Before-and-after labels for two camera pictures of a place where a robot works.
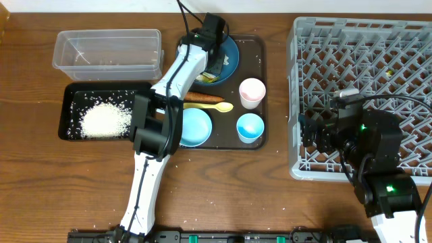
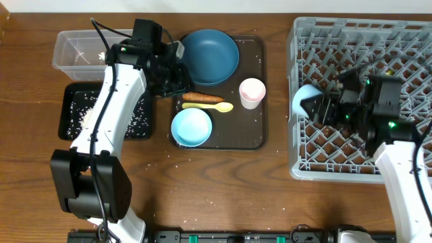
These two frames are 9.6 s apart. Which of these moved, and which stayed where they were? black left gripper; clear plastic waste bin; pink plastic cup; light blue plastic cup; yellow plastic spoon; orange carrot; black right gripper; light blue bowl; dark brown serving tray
Moved: black left gripper; light blue plastic cup; black right gripper
Stayed: orange carrot; yellow plastic spoon; clear plastic waste bin; dark brown serving tray; pink plastic cup; light blue bowl
